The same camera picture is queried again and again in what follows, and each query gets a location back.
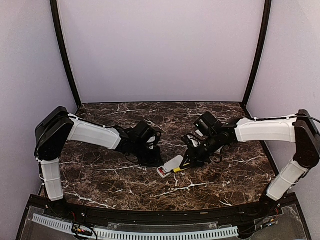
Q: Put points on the black frame post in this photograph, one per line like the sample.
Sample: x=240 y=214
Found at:
x=63 y=52
x=258 y=53

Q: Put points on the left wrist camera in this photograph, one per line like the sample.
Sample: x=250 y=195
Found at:
x=154 y=140

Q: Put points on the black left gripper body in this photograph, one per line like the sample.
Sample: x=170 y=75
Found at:
x=146 y=158

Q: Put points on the black left frame post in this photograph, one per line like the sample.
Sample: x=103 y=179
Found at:
x=63 y=52

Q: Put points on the yellow handled screwdriver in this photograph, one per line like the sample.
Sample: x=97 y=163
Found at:
x=182 y=167

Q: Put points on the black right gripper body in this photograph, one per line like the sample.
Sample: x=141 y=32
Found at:
x=202 y=154

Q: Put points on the black front rail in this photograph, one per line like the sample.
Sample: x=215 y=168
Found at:
x=244 y=215

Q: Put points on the white remote control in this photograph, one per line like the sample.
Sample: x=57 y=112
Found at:
x=170 y=165

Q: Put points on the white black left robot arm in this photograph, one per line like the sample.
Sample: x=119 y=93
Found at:
x=61 y=126

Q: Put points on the black right frame post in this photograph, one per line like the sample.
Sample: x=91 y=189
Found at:
x=258 y=53

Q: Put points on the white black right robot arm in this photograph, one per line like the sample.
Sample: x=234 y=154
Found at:
x=298 y=128

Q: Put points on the white slotted cable duct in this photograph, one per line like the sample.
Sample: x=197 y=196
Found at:
x=118 y=231

